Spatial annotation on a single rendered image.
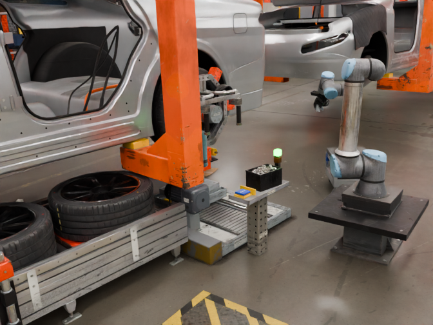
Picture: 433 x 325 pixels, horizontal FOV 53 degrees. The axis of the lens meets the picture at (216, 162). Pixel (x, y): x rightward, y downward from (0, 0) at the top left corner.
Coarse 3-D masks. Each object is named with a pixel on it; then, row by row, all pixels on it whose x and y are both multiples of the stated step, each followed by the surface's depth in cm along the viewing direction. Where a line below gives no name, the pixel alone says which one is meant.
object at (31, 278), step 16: (176, 208) 273; (128, 224) 252; (144, 224) 256; (160, 224) 265; (176, 224) 275; (96, 240) 235; (112, 240) 241; (128, 240) 249; (64, 256) 221; (80, 256) 230; (96, 256) 236; (16, 272) 207; (32, 272) 209; (48, 272) 216; (64, 272) 222; (16, 288) 205; (32, 288) 210; (32, 304) 212
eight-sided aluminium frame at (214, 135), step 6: (204, 78) 318; (210, 78) 322; (210, 84) 330; (216, 84) 329; (222, 102) 338; (222, 108) 340; (222, 120) 342; (216, 126) 343; (222, 126) 342; (216, 132) 339; (210, 138) 339; (216, 138) 340; (210, 144) 336
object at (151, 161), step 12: (156, 144) 278; (120, 156) 306; (132, 156) 296; (144, 156) 286; (156, 156) 279; (132, 168) 300; (144, 168) 290; (156, 168) 281; (168, 168) 272; (168, 180) 275
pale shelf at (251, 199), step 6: (282, 180) 294; (276, 186) 283; (282, 186) 286; (234, 192) 276; (258, 192) 275; (264, 192) 274; (270, 192) 277; (234, 198) 270; (240, 198) 267; (246, 198) 266; (252, 198) 266; (258, 198) 269
